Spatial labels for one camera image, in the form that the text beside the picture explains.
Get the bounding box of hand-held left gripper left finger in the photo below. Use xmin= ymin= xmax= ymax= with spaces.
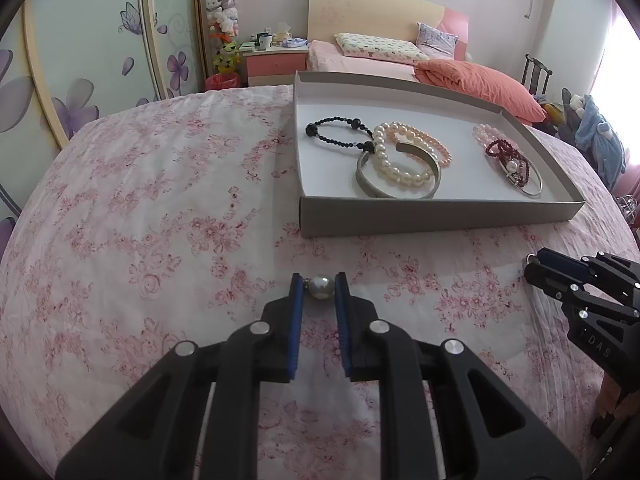
xmin=55 ymin=272 xmax=307 ymax=480

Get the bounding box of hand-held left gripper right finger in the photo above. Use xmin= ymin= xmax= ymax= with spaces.
xmin=334 ymin=271 xmax=583 ymax=480

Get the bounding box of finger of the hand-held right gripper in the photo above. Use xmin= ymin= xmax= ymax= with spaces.
xmin=524 ymin=256 xmax=640 ymax=318
xmin=537 ymin=248 xmax=640 ymax=306

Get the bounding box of white pearl pendant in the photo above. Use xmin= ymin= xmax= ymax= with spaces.
xmin=302 ymin=274 xmax=335 ymax=302

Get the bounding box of thin silver bangle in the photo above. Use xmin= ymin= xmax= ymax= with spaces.
xmin=502 ymin=160 xmax=544 ymax=197

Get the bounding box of dark red bead bracelet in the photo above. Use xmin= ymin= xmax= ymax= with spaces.
xmin=484 ymin=138 xmax=532 ymax=188

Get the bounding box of wide silver bangle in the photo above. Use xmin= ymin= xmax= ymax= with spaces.
xmin=356 ymin=142 xmax=442 ymax=200

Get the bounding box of grey cardboard box tray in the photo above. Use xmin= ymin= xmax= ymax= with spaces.
xmin=292 ymin=71 xmax=587 ymax=237

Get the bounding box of pink pearl necklace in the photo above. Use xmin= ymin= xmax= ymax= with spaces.
xmin=392 ymin=125 xmax=452 ymax=166

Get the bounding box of white pearl necklace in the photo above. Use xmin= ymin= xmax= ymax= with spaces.
xmin=372 ymin=121 xmax=441 ymax=188

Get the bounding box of person's right hand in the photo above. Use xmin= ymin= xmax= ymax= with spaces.
xmin=597 ymin=375 xmax=623 ymax=417

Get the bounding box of blue plush garment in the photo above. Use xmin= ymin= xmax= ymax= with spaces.
xmin=575 ymin=94 xmax=627 ymax=188

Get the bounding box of dark grey chair back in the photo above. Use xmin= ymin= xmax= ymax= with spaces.
xmin=560 ymin=87 xmax=583 ymax=136

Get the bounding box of pink floral tablecloth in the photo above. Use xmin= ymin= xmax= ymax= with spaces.
xmin=0 ymin=82 xmax=640 ymax=480

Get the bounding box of black wooden chair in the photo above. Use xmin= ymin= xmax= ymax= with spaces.
xmin=521 ymin=54 xmax=552 ymax=96

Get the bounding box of orange duvet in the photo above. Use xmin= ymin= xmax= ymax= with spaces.
xmin=414 ymin=58 xmax=548 ymax=126

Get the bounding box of pink curtain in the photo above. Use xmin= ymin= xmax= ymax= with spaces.
xmin=590 ymin=0 xmax=640 ymax=196

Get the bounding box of pale purple pillow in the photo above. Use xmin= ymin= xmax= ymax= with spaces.
xmin=416 ymin=22 xmax=460 ymax=58

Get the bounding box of red plastic bag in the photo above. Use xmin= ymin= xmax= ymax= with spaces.
xmin=206 ymin=72 xmax=240 ymax=92

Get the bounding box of pink and cream nightstand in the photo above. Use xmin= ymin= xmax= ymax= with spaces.
xmin=240 ymin=42 xmax=310 ymax=88

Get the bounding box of bed with pink sheet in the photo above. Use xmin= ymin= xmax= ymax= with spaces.
xmin=306 ymin=40 xmax=426 ymax=73

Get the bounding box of cream patterned pillow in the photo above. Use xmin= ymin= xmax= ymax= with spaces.
xmin=334 ymin=32 xmax=430 ymax=65

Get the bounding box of yellow plush toy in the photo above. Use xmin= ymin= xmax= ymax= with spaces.
xmin=214 ymin=40 xmax=241 ymax=75

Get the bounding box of cream and pink headboard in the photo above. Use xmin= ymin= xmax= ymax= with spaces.
xmin=306 ymin=0 xmax=471 ymax=61

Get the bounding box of clear tube of plush toys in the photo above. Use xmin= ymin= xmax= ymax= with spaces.
xmin=202 ymin=0 xmax=241 ymax=76

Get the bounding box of floral sliding door wardrobe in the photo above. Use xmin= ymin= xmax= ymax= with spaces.
xmin=0 ymin=0 xmax=208 ymax=256

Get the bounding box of pink crystal bead bracelet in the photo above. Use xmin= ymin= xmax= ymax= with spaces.
xmin=472 ymin=123 xmax=521 ymax=148

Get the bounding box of black bead bracelet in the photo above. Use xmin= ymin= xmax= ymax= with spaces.
xmin=305 ymin=116 xmax=377 ymax=155

